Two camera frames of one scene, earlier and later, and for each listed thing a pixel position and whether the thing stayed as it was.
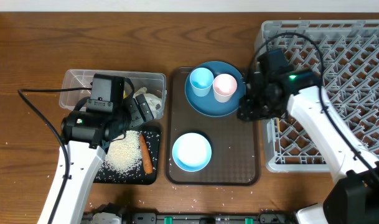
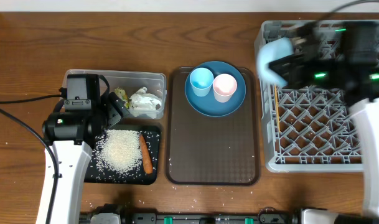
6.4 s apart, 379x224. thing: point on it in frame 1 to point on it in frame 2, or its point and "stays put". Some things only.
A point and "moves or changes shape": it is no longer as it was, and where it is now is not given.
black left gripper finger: [144, 107] to [119, 104]
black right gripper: [247, 113] to [295, 66]
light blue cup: [201, 79] stays put
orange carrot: [147, 162] stays put
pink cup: [224, 86] stays put
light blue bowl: [191, 152] moves or changes shape
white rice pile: [124, 154] stays put
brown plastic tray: [234, 143] stays put
